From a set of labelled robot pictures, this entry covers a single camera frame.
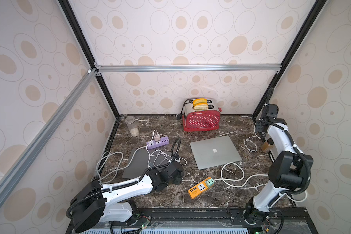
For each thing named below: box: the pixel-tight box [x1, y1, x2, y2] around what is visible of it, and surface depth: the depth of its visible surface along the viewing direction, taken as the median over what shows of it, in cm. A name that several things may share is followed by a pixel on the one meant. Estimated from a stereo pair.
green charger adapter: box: [205, 177, 215, 188], surface depth 80 cm
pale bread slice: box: [193, 103, 209, 110], surface depth 101 cm
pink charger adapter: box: [154, 134, 161, 142], surface depth 99 cm
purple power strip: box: [146, 136, 170, 150], surface depth 102 cm
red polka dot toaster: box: [182, 98, 222, 133], surface depth 105 cm
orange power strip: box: [188, 176, 212, 200], surface depth 82 cm
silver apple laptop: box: [189, 135, 243, 171], surface depth 100 cm
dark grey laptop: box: [121, 148, 173, 179], surface depth 94 cm
